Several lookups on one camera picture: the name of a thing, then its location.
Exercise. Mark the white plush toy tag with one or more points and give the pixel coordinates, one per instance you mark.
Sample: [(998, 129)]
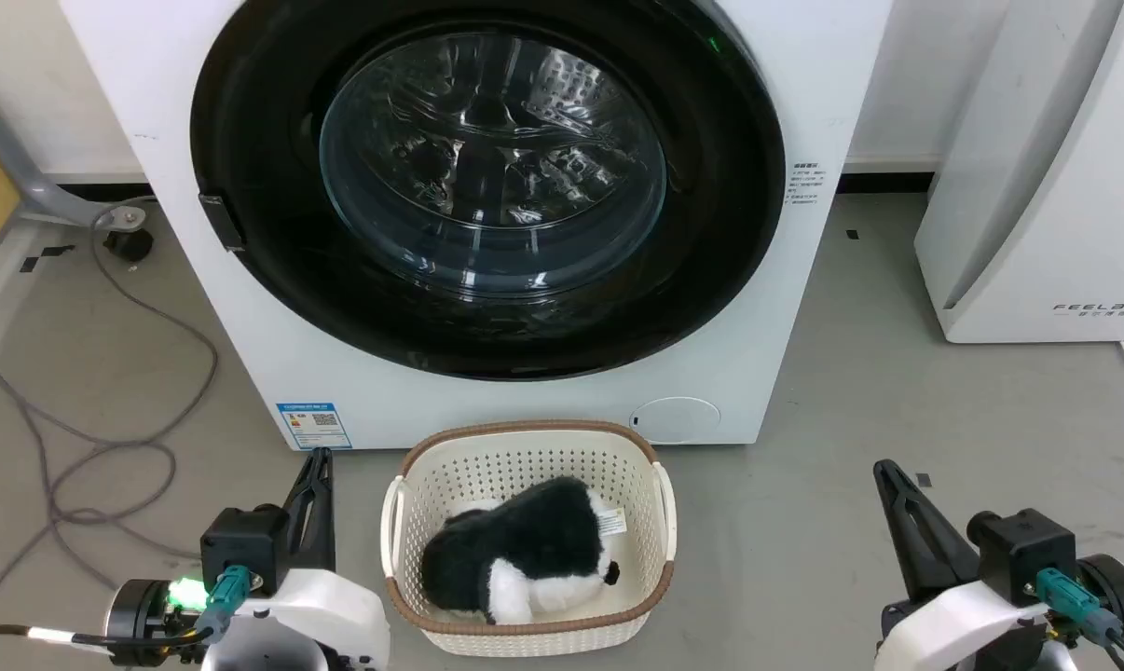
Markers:
[(613, 522)]

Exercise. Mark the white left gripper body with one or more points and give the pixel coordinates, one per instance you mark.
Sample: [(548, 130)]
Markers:
[(329, 615)]

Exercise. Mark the black caster wheel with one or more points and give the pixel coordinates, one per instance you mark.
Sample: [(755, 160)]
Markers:
[(130, 245)]

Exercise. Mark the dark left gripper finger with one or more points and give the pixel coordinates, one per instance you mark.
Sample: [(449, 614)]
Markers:
[(303, 522), (325, 522)]

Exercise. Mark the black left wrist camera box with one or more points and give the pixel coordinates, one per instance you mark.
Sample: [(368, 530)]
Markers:
[(243, 545)]

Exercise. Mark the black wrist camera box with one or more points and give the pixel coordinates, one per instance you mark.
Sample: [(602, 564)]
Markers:
[(243, 545), (1023, 550)]

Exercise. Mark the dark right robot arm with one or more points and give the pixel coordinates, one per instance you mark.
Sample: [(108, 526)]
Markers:
[(1117, 596)]

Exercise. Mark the white Feelbird appliance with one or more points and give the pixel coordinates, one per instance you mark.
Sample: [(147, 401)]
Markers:
[(1065, 186)]

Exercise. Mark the round black glass washer door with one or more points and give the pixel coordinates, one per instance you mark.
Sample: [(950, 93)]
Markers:
[(264, 280)]

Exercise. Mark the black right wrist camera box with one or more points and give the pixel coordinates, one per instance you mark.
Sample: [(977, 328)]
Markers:
[(1023, 550)]

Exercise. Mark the small printed text sticker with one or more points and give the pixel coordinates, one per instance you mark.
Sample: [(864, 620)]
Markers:
[(804, 184)]

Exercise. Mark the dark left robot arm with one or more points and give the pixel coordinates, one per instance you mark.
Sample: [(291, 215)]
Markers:
[(138, 620)]

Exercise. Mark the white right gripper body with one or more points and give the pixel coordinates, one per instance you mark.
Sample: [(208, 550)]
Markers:
[(953, 624)]

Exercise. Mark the black and white plush toy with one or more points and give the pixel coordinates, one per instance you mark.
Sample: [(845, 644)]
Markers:
[(534, 540)]

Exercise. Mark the round white filter cover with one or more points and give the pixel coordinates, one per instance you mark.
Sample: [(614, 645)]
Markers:
[(676, 420)]

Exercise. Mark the cream perforated laundry basket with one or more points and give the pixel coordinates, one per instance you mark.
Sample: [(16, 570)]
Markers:
[(525, 458)]

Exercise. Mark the grey metal furniture leg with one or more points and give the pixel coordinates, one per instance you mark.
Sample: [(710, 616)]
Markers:
[(31, 182)]

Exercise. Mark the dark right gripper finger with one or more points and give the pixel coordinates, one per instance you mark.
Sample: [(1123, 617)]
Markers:
[(916, 559), (935, 531)]

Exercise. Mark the white front-load washing machine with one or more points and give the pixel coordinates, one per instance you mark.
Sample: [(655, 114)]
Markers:
[(245, 373)]

